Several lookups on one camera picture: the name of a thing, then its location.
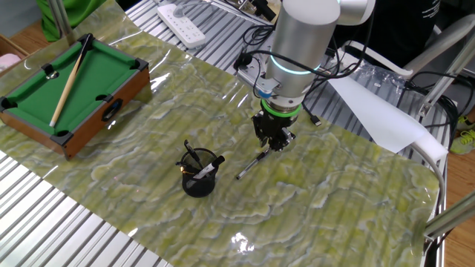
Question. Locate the short black pen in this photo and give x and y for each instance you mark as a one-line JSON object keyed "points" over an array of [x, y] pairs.
{"points": [[182, 164]]}

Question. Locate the black mesh pen holder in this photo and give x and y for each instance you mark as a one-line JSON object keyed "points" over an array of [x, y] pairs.
{"points": [[198, 187]]}

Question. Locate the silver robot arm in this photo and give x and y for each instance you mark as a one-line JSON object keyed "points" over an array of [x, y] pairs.
{"points": [[308, 44]]}

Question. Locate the white power strip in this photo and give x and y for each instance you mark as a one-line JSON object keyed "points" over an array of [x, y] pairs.
{"points": [[182, 26]]}

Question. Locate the green cloth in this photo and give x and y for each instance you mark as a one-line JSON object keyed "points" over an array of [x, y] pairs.
{"points": [[74, 15]]}

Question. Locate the yellow green sneaker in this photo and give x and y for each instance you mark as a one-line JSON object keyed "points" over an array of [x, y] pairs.
{"points": [[464, 142], [467, 123]]}

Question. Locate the green marble pattern mat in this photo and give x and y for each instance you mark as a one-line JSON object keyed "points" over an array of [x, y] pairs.
{"points": [[297, 185]]}

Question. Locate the gold pen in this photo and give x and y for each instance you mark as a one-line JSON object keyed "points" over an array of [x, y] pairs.
{"points": [[185, 170]]}

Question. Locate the clear gel pen black grip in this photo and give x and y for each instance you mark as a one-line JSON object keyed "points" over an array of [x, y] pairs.
{"points": [[252, 165]]}

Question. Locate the person in black shirt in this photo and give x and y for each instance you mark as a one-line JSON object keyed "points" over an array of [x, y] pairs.
{"points": [[401, 33]]}

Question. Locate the grey office chair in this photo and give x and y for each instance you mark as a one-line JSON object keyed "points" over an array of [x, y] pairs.
{"points": [[441, 46]]}

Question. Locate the brown cardboard box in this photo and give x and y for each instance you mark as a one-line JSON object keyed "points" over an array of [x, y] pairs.
{"points": [[15, 46]]}

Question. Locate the clear plastic wrap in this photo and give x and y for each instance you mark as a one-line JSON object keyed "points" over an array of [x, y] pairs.
{"points": [[382, 76]]}

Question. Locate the mini pool table toy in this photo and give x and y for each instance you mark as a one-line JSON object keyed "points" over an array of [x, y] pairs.
{"points": [[104, 78]]}

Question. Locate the aluminium frame post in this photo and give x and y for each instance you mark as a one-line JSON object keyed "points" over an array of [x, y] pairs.
{"points": [[445, 78], [61, 18], [449, 219]]}

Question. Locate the pink soft item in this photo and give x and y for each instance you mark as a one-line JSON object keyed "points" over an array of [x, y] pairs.
{"points": [[8, 62]]}

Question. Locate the wooden cue stick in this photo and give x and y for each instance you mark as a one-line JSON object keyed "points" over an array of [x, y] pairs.
{"points": [[69, 84]]}

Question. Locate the white marker black cap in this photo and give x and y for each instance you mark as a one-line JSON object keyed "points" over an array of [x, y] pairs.
{"points": [[208, 170]]}

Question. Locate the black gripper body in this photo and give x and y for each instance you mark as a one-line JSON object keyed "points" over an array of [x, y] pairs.
{"points": [[274, 124]]}

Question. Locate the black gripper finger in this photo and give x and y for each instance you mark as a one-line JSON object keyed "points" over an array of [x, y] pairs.
{"points": [[261, 130], [285, 140]]}

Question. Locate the black clip pen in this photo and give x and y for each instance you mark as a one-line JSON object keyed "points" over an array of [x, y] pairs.
{"points": [[192, 153]]}

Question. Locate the large white paper sheet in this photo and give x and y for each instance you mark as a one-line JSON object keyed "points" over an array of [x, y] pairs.
{"points": [[371, 111]]}

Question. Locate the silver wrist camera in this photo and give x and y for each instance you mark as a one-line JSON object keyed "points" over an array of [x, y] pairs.
{"points": [[256, 76]]}

